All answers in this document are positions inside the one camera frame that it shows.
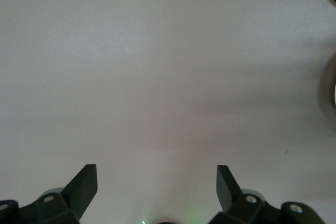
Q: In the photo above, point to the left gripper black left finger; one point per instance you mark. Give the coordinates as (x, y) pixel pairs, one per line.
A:
(73, 197)

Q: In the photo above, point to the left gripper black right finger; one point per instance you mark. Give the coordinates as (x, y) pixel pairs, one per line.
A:
(236, 205)

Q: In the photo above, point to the brown table cover mat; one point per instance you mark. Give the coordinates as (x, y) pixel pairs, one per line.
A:
(131, 77)

